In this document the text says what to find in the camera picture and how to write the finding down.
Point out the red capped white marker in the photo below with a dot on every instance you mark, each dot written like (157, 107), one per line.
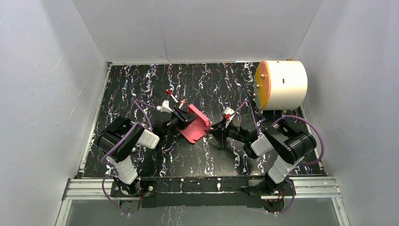
(172, 96)

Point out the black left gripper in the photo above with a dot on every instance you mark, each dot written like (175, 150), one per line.
(180, 117)

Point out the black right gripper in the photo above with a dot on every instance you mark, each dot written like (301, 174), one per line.
(219, 128)

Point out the pink cardboard box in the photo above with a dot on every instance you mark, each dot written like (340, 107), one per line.
(198, 128)

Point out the orange capped white marker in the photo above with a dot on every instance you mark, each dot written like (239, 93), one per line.
(182, 103)

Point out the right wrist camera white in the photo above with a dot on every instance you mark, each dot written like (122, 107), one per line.
(227, 112)

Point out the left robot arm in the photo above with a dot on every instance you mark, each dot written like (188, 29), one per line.
(118, 140)

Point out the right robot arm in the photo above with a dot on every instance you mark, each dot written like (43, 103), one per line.
(291, 142)

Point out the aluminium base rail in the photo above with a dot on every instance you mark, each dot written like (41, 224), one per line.
(96, 188)

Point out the white cylindrical drum device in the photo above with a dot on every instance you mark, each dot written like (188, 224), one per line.
(279, 85)

